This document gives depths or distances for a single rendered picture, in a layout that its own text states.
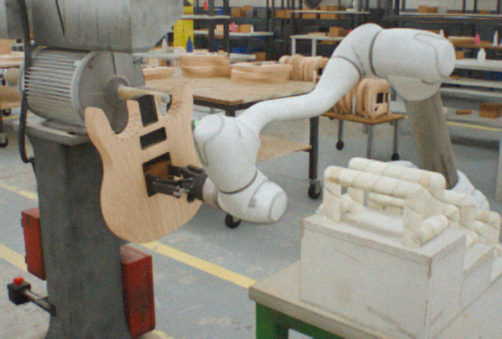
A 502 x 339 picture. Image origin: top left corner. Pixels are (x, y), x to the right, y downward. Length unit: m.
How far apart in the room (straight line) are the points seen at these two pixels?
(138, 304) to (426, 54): 1.34
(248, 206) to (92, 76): 0.66
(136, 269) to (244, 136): 1.02
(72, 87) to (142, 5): 0.40
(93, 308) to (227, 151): 1.06
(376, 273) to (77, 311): 1.28
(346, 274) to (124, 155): 0.70
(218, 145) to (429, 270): 0.50
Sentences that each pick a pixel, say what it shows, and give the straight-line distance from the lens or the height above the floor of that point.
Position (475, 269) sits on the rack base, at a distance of 1.25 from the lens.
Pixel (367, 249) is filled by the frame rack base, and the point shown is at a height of 1.08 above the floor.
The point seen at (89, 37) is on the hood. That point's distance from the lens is 1.64.
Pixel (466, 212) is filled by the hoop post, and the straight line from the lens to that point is 1.27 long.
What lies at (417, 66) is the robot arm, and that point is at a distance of 1.57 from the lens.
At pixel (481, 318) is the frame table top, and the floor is 0.93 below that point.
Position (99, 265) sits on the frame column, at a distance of 2.12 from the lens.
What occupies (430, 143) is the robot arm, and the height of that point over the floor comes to 1.11.
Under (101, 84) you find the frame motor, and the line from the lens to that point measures 1.79.
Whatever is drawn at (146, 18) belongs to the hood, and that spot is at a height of 1.47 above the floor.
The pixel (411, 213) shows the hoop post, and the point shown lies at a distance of 1.04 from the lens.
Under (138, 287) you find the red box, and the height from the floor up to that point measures 0.51.
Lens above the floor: 1.51
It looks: 14 degrees down
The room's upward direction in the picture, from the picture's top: straight up
